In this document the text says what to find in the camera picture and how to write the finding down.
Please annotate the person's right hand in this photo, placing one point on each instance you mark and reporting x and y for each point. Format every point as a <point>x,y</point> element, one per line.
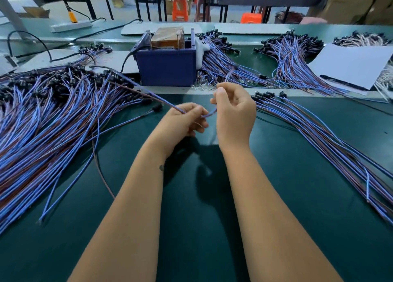
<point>236,116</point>

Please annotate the person's left hand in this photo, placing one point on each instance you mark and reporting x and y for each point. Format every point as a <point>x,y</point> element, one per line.
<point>178,128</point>

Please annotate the blue plastic tester box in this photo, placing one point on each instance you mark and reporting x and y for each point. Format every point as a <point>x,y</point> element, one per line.
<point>166,68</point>

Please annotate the person's left forearm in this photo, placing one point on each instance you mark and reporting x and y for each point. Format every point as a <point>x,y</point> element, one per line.
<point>123,226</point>

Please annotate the person's right forearm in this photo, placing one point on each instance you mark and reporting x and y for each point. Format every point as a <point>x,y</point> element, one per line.
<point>276,223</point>

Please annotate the white power strip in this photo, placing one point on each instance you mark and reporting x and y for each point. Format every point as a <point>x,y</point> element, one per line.
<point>70,26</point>

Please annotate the white flat mat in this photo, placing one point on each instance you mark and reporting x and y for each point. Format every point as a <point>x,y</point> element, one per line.
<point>253,29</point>
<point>166,28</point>
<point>110,60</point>

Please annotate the brown cardboard block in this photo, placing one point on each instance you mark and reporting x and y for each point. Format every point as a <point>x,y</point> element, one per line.
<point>167,38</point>

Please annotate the orange plastic stool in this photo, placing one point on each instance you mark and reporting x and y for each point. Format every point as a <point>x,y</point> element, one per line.
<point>180,9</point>
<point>252,18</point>

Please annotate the black pen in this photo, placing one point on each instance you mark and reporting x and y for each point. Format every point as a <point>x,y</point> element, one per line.
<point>344,83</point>

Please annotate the pink plastic stool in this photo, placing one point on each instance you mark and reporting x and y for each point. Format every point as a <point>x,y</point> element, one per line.
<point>313,21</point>

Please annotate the white paper sheet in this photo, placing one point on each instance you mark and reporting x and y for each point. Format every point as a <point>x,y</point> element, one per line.
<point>351,65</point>

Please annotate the orange plug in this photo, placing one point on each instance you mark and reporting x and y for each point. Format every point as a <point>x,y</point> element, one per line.
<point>72,16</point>

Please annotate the stack of large cardboard boxes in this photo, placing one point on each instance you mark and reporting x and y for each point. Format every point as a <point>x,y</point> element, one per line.
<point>353,2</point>

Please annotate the open cardboard box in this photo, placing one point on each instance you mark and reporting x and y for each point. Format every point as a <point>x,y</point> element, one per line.
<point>37,13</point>

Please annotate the white plastic device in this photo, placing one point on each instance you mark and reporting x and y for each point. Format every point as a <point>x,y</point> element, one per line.
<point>5,62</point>

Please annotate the grey metal pole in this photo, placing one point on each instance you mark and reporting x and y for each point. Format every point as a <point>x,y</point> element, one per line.
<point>11,14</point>

